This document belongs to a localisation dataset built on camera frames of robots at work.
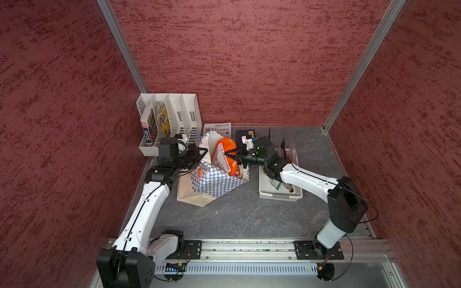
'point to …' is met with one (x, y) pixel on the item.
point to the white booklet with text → (224, 129)
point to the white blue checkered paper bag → (198, 185)
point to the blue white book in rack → (148, 121)
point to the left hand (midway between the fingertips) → (208, 153)
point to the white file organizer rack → (184, 114)
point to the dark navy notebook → (239, 134)
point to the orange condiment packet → (220, 159)
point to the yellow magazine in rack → (163, 122)
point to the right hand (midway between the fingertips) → (223, 157)
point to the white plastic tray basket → (268, 189)
